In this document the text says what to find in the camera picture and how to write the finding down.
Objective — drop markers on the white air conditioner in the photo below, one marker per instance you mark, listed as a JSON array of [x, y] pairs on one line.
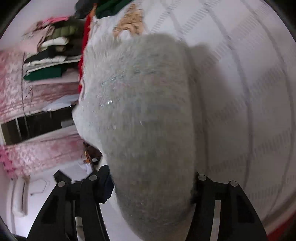
[[19, 197]]

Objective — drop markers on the pile of folded clothes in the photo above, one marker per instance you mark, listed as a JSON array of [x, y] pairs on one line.
[[55, 41]]

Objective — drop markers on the pink patterned curtain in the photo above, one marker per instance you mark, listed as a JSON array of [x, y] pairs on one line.
[[34, 97]]

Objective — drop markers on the white knit jacket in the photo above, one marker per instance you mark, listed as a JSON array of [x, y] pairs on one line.
[[143, 115]]

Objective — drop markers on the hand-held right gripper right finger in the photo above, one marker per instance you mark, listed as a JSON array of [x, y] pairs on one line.
[[203, 197]]

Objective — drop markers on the folded dark green sweater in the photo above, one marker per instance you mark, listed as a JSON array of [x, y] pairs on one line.
[[108, 8]]

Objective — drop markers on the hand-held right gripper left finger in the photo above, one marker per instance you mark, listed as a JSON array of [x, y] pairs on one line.
[[104, 185]]

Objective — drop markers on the white diamond-patterned sheet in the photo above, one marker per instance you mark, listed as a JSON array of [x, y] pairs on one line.
[[242, 81]]

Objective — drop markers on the window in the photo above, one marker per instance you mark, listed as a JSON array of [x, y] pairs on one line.
[[34, 127]]

